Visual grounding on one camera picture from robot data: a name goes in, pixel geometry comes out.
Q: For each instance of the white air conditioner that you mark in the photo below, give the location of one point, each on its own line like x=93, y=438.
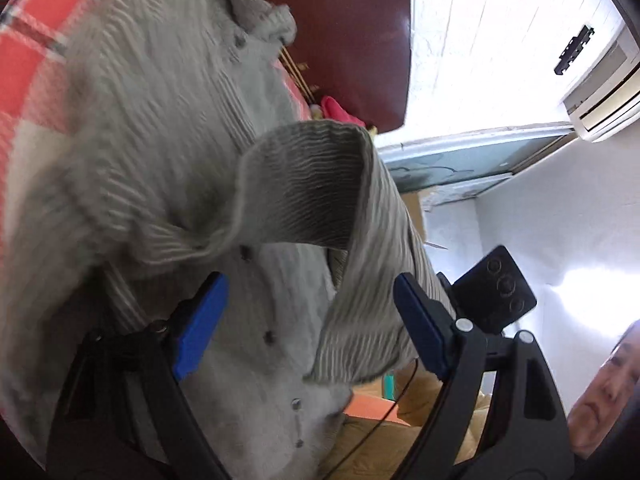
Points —
x=610, y=95

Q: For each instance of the cardboard box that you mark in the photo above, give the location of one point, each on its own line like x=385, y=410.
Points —
x=414, y=215

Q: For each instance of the grey striped shirt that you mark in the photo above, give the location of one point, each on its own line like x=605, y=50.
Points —
x=150, y=135

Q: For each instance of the pink cloth item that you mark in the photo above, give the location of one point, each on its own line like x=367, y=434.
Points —
x=336, y=109

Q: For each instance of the black wall bracket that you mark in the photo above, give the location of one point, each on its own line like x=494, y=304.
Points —
x=575, y=50

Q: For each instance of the teal framed panel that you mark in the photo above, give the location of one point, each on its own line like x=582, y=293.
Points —
x=475, y=157

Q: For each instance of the dark brown headboard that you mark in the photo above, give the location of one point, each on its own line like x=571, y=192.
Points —
x=340, y=35

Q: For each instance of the red plaid blanket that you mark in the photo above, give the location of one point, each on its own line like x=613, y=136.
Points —
x=30, y=85

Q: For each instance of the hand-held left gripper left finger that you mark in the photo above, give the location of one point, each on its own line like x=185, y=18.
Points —
x=200, y=327

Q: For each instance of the person's head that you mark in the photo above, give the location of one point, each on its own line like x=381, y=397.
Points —
x=607, y=390

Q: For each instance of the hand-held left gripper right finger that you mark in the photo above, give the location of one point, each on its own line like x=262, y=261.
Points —
x=419, y=327

